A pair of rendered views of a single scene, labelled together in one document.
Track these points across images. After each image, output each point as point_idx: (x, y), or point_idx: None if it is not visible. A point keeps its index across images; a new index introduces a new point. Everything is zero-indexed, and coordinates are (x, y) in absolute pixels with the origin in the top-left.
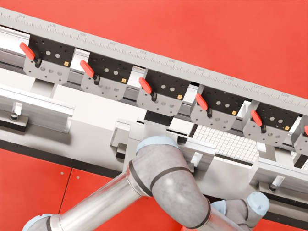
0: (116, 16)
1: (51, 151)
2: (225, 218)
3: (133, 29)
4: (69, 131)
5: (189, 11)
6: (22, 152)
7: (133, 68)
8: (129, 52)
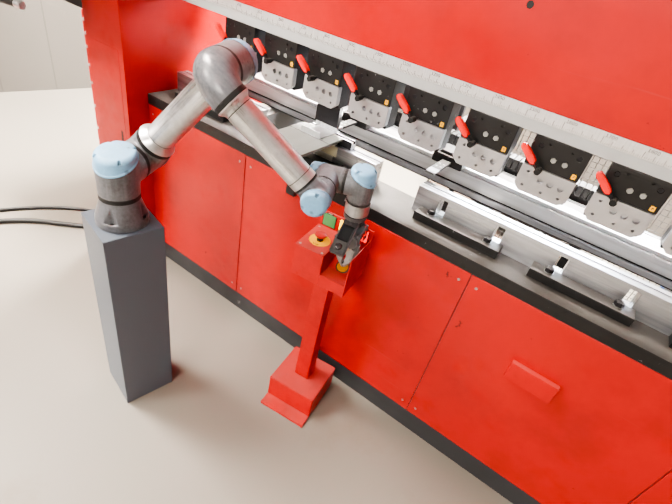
0: None
1: (231, 135)
2: (273, 128)
3: (294, 0)
4: None
5: None
6: (213, 135)
7: None
8: (293, 29)
